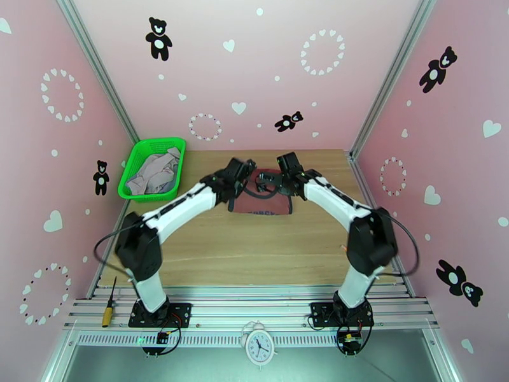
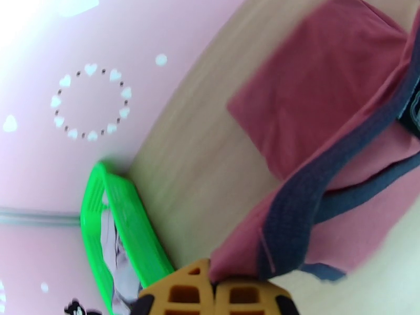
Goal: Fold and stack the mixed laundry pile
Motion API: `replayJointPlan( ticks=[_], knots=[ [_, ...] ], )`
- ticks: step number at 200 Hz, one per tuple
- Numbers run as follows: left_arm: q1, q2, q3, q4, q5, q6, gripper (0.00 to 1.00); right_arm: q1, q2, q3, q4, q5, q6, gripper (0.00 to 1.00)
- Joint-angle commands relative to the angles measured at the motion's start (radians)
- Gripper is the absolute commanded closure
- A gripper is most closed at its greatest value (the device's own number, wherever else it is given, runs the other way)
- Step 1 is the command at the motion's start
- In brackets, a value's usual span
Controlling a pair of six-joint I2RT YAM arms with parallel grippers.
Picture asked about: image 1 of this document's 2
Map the red shirt with navy trim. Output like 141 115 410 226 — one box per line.
228 167 298 218

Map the pale pink shirt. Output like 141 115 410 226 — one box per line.
126 147 181 195

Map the green plastic basket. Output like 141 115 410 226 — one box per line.
117 137 187 204

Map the white alarm clock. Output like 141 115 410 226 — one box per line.
240 320 279 370

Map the controller board with yellow plug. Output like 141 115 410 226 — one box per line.
338 331 363 355

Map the grey metal base panel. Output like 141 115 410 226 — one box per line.
39 330 458 382

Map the black teddy bear wall sticker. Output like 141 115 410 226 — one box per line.
435 258 484 309
418 45 459 94
93 160 111 196
144 17 174 62
274 111 305 134

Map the aluminium rail platform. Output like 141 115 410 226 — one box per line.
62 284 440 332

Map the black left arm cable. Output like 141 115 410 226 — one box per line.
94 229 134 275

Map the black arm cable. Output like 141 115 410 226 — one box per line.
94 229 134 275
386 215 421 279

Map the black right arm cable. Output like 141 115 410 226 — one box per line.
386 215 421 279

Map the aluminium corner post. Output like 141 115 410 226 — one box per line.
53 0 141 144
349 0 442 157

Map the black controller board cable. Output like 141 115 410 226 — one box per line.
143 317 183 357
335 309 377 357

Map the yellow handled screwdriver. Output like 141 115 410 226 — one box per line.
101 276 118 329

